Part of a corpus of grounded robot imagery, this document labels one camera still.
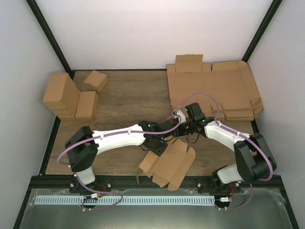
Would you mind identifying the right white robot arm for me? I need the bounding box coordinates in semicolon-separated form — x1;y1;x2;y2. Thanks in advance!
172;103;277;192

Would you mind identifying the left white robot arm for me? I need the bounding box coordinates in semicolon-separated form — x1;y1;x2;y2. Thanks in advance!
65;120;173;193

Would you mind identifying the small tilted cardboard box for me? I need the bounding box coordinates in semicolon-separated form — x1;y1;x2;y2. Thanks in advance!
84;70;109;94

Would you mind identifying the tall folded cardboard box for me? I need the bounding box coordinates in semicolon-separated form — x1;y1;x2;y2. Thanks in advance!
42;73;80;121

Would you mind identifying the stack of flat cardboard blanks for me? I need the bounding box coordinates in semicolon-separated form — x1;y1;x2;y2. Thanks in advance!
167;54;263;121

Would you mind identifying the clear plastic sheet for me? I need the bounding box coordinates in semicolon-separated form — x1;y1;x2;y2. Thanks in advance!
20;188;292;229

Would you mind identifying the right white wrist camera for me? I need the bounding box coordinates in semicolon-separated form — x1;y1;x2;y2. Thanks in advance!
172;110;186;123

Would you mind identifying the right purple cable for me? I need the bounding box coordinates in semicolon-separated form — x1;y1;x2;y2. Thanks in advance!
176;92;274;212

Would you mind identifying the black aluminium frame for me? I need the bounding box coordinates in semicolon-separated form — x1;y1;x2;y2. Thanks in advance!
13;0;300;229

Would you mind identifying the light blue slotted cable duct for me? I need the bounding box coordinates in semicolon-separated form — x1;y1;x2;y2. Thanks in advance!
34;195;215;206

